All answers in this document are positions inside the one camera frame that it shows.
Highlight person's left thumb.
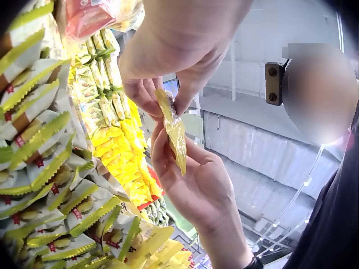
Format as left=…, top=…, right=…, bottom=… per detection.
left=174, top=71, right=211, bottom=116

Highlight yellow snack packet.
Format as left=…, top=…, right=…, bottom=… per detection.
left=154, top=89, right=187, bottom=177

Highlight person's left index finger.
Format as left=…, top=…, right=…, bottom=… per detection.
left=123, top=78, right=165, bottom=118

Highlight person's left hand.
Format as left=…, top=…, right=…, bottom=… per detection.
left=119, top=0, right=252, bottom=118

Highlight person's right hand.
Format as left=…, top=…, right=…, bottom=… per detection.
left=151, top=124, right=255, bottom=269

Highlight person's right fingers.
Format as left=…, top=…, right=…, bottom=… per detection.
left=151, top=124, right=183, bottom=191

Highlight full shop shelf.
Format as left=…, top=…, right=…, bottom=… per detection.
left=0, top=0, right=203, bottom=269

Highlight person's body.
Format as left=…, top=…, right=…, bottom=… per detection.
left=290, top=111, right=359, bottom=269

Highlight person's right thumb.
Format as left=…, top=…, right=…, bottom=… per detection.
left=185, top=138, right=234, bottom=191

